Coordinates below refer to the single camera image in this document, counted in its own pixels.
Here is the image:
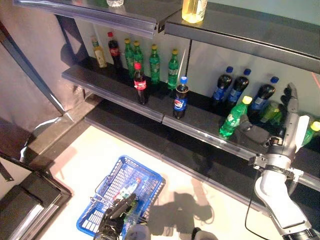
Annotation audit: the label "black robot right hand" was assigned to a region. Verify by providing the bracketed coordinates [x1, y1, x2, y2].
[233, 82, 311, 161]

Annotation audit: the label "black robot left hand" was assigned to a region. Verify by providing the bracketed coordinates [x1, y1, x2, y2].
[93, 193, 138, 240]

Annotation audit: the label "water bottle red label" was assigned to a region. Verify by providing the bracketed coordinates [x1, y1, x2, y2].
[116, 176, 143, 200]

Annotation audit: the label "blue plastic shopping basket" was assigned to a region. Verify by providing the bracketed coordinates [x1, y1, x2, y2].
[76, 155, 166, 237]

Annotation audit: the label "small bottles in basket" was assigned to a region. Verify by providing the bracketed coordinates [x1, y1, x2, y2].
[123, 198, 139, 221]

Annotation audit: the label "green drink can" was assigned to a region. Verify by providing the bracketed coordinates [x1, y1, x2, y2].
[259, 101, 283, 126]

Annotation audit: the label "silver robot left leg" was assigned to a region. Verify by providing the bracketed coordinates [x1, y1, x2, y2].
[126, 223, 151, 240]

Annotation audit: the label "silver robot leg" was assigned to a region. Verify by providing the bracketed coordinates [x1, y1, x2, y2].
[191, 226, 218, 240]
[126, 223, 151, 240]

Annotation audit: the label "dark low display shelf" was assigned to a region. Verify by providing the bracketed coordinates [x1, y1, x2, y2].
[0, 149, 73, 240]

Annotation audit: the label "black base shelf board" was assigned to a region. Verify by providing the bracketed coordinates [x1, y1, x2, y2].
[84, 99, 166, 161]
[159, 142, 273, 216]

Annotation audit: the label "silver robot right leg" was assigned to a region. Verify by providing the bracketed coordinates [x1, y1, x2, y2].
[191, 226, 218, 240]

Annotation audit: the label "dark stone floor plinth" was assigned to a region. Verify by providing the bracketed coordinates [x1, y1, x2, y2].
[21, 96, 106, 173]

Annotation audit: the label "dark grey shelf board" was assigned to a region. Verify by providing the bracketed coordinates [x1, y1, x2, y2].
[164, 2, 320, 75]

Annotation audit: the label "Coca-Cola bottle red cap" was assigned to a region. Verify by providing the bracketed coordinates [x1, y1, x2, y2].
[107, 31, 123, 73]
[133, 62, 150, 105]

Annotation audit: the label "large yellow tea bottle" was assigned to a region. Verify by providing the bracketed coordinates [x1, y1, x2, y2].
[181, 0, 208, 24]

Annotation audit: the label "small yellow tea bottle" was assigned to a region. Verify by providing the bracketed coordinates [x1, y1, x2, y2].
[91, 36, 108, 69]

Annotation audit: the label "dark curtain sheet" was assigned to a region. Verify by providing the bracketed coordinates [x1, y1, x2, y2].
[0, 0, 93, 133]

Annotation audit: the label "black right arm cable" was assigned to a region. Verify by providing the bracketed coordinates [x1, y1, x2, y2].
[244, 172, 276, 234]

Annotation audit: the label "dark shelf board clear rail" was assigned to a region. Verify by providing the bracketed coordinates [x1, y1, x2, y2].
[161, 87, 320, 193]
[13, 0, 183, 40]
[61, 57, 166, 123]

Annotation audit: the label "blue hanging strap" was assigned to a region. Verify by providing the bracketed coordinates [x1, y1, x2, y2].
[0, 159, 15, 182]

